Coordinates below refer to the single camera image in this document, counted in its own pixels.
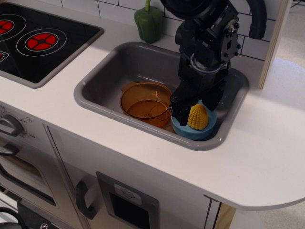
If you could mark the oven door with window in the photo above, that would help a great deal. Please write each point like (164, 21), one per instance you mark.
(35, 177)

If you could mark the blue bowl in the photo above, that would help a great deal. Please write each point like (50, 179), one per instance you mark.
(193, 134)

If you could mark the grey oven knob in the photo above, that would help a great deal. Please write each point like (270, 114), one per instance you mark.
(10, 126)

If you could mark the dark grey faucet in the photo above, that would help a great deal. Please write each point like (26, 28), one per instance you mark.
(259, 19)

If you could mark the grey dispenser panel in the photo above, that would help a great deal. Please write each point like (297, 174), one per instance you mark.
(128, 205)

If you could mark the black toy stovetop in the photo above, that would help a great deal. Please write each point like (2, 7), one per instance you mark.
(35, 46)

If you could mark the grey sink basin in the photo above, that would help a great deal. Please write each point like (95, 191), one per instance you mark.
(138, 62)

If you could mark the green toy bell pepper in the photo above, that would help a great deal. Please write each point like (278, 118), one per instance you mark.
(149, 23)

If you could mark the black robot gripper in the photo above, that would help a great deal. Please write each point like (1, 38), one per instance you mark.
(195, 85)

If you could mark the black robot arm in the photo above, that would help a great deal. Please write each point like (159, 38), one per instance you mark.
(207, 40)

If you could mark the wooden side panel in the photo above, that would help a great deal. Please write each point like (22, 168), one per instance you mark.
(284, 8)

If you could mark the black cabinet door handle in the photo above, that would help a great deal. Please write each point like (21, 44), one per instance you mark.
(80, 193)

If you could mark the orange transparent pot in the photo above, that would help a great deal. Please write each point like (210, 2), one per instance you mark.
(147, 102)

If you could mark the yellow toy corn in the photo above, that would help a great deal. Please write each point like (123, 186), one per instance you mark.
(198, 117)

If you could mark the grey oven door handle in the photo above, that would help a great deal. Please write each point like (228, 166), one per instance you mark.
(9, 150)

